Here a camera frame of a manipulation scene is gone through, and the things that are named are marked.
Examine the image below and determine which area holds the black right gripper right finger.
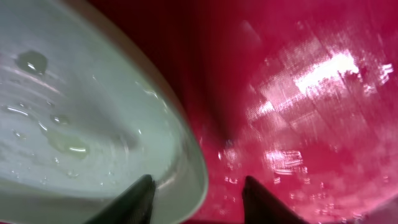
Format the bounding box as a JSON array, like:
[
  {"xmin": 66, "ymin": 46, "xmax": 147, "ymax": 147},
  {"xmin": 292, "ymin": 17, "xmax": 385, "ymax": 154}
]
[{"xmin": 242, "ymin": 176, "xmax": 308, "ymax": 224}]

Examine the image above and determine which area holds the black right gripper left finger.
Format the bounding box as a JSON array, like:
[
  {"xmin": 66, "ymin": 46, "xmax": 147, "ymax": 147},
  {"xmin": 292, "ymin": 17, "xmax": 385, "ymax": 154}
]
[{"xmin": 85, "ymin": 174, "xmax": 155, "ymax": 224}]

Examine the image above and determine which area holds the light blue plate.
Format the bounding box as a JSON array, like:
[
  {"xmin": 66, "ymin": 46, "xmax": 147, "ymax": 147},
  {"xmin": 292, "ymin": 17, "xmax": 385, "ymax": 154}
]
[{"xmin": 1, "ymin": 0, "xmax": 208, "ymax": 223}]

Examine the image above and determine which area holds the red plastic tray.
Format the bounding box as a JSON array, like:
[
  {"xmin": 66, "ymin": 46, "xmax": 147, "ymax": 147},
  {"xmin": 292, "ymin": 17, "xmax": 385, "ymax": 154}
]
[{"xmin": 93, "ymin": 1, "xmax": 397, "ymax": 223}]

